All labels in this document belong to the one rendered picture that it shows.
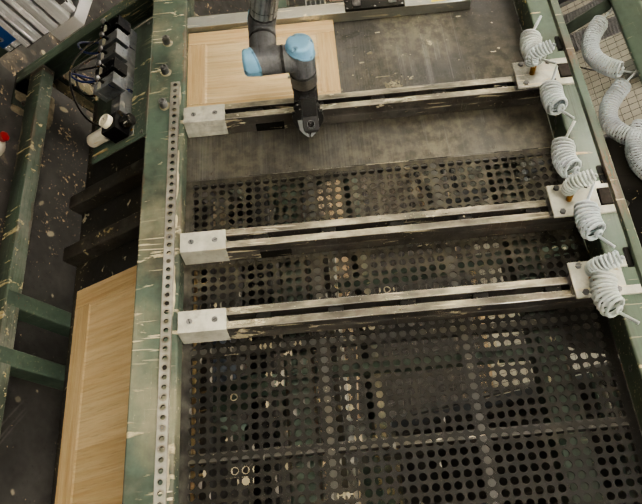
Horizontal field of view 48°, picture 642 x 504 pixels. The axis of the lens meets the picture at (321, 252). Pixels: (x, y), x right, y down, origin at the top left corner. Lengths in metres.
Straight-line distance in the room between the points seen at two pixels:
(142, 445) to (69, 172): 1.63
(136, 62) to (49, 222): 0.81
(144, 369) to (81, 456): 0.54
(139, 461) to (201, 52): 1.34
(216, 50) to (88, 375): 1.13
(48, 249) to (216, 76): 1.00
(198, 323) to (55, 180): 1.40
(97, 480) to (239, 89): 1.25
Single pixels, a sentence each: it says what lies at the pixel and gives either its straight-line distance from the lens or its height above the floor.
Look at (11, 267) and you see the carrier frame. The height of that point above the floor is 0.18.
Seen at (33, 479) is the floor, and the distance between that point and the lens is 2.67.
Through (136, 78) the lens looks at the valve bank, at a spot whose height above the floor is 0.75.
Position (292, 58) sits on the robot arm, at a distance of 1.95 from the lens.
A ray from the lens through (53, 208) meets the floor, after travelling 3.04.
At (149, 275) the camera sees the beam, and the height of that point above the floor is 0.83.
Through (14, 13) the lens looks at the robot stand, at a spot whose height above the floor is 0.87.
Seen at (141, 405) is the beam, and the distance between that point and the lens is 1.85.
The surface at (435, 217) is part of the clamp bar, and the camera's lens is 1.97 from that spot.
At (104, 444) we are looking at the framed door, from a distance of 2.27.
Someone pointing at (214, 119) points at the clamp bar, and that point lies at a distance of 2.21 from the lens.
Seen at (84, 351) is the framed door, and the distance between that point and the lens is 2.47.
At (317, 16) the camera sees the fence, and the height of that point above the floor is 1.27.
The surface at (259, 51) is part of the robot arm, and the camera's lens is 1.97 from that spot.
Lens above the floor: 2.11
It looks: 27 degrees down
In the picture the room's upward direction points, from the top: 68 degrees clockwise
